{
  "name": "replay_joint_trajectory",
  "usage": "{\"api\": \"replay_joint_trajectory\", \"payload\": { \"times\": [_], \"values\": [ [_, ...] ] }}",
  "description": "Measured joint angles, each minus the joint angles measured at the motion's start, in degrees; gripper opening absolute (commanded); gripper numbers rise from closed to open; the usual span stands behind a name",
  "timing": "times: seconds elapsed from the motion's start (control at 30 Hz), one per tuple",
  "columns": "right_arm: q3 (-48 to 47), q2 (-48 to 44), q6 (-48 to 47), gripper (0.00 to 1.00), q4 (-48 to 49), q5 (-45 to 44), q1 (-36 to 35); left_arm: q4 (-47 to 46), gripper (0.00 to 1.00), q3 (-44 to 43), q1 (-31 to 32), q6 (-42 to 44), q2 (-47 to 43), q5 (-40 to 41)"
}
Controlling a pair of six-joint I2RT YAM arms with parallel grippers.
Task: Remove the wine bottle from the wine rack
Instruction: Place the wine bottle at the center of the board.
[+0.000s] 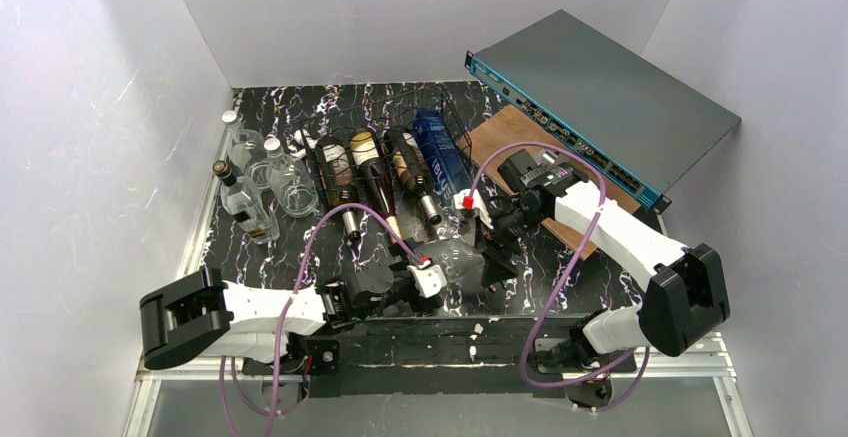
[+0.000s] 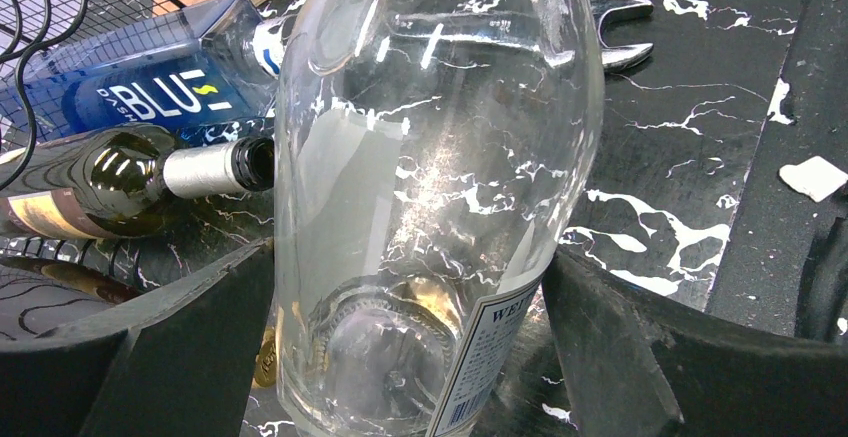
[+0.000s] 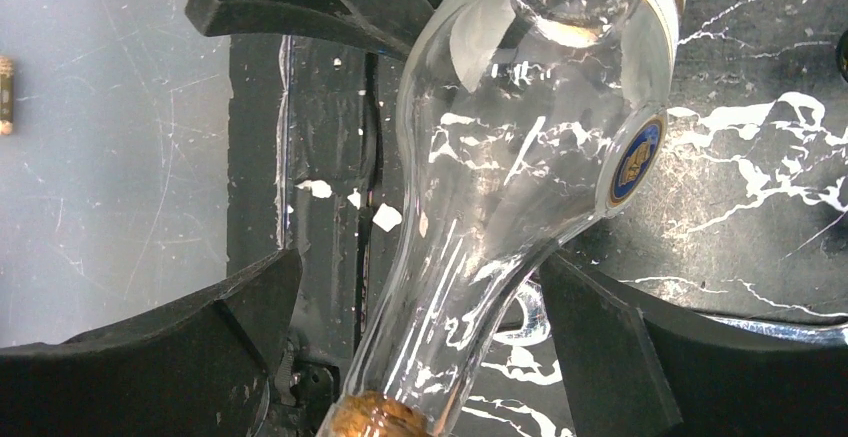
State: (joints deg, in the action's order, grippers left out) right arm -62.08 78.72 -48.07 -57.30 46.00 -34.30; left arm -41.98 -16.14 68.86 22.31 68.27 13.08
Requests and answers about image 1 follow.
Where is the clear bottle brown neck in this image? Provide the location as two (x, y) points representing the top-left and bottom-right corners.
(415, 239), (485, 291)

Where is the clear bottle gold label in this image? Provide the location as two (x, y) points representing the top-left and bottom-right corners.
(212, 160), (280, 244)

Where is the purple cable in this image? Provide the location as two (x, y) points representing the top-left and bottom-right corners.
(466, 141), (652, 415)
(218, 202), (432, 437)

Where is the blue label clear bottle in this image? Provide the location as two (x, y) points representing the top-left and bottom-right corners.
(412, 109), (472, 210)

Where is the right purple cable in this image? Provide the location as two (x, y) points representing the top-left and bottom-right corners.
(466, 141), (652, 415)

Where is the clear bottle dark label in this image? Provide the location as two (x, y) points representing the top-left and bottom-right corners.
(263, 137), (319, 218)

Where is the dark wine bottle silver cap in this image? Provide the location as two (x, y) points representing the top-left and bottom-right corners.
(315, 136), (360, 209)

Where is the dark wine bottle gold cap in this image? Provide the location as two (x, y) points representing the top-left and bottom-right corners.
(350, 130), (403, 242)

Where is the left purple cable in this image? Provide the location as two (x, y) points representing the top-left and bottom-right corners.
(218, 202), (432, 437)

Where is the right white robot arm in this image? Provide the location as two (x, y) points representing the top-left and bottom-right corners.
(453, 145), (731, 362)

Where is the brown wooden board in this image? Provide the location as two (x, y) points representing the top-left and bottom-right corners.
(468, 105), (641, 260)

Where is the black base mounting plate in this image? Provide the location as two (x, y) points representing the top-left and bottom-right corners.
(218, 314), (677, 399)

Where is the black wire wine rack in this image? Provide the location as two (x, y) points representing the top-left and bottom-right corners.
(293, 83), (475, 215)

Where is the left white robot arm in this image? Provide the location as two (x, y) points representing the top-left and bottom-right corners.
(139, 267), (357, 370)

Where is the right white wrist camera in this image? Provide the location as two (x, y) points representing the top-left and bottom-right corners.
(453, 188), (494, 230)

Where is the teal network switch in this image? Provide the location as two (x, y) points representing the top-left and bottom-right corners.
(465, 10), (741, 212)

